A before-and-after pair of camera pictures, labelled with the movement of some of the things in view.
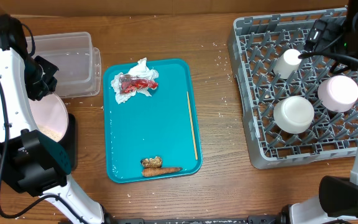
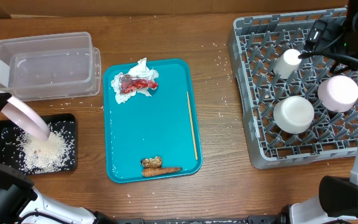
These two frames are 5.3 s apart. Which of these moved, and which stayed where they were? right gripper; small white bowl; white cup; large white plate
Moved: large white plate
Stayed: right gripper; small white bowl; white cup
